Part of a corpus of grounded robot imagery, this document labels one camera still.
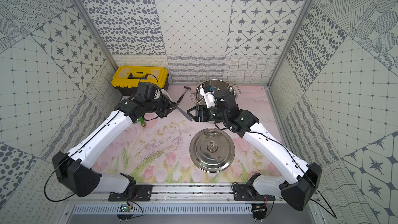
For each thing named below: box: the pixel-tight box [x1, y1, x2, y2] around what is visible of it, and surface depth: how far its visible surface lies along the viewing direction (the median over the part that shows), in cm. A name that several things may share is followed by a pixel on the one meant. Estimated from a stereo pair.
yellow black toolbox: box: [111, 65, 169, 96], surface depth 105 cm
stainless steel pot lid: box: [189, 128, 236, 173], surface depth 88 cm
